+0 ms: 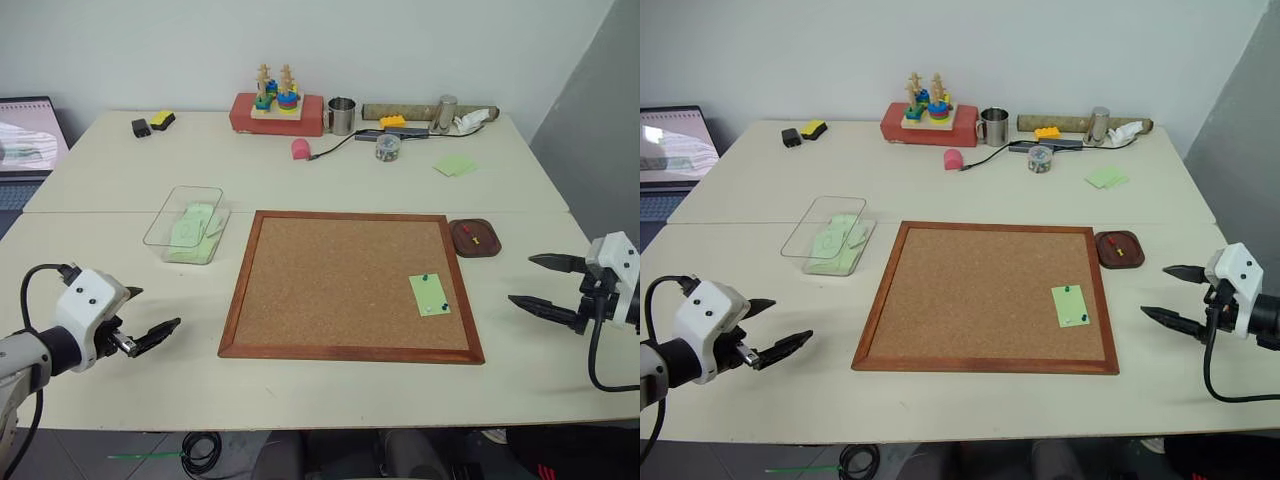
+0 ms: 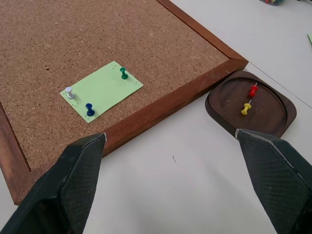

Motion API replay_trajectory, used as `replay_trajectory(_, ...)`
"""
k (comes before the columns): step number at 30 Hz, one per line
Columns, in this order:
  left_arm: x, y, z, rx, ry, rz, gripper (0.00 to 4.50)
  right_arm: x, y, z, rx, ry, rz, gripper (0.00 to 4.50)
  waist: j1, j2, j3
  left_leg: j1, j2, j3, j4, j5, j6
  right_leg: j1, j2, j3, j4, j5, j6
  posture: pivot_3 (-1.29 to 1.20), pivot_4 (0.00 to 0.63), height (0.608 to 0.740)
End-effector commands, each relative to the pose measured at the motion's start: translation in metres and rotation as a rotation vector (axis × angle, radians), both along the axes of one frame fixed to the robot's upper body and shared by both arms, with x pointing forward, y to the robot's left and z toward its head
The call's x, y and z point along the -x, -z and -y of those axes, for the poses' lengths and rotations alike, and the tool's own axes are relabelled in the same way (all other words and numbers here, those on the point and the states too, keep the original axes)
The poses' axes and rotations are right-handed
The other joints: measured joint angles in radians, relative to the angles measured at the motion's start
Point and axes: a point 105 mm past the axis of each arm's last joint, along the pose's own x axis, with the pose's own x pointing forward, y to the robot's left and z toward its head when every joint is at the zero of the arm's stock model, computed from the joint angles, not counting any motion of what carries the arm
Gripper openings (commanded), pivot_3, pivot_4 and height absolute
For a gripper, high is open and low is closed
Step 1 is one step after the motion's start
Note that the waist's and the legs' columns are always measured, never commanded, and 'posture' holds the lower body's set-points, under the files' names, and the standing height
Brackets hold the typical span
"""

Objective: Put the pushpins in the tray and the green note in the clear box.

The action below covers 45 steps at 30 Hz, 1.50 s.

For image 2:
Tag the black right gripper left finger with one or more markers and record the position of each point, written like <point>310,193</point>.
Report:
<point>73,185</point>

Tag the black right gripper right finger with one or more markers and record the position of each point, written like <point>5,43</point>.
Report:
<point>275,180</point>

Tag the yellow push pin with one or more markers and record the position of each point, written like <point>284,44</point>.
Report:
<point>246,109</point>

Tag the blue push pin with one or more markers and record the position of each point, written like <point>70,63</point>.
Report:
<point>89,109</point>

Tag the red push pin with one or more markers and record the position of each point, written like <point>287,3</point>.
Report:
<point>253,91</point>

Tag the white push pin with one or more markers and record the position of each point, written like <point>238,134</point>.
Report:
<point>70,92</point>

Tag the light green paper note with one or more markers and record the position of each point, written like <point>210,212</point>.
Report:
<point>102,90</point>

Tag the green push pin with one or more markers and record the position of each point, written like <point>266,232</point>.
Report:
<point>123,72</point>

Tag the wood-framed cork board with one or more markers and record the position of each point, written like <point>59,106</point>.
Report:
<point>122,41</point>

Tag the blurry multicoloured bowl edge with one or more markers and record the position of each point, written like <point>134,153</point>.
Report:
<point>273,2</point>

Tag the dark wooden tray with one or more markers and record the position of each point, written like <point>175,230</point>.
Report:
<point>263,107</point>

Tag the light green paper sheet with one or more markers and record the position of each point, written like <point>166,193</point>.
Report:
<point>310,39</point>

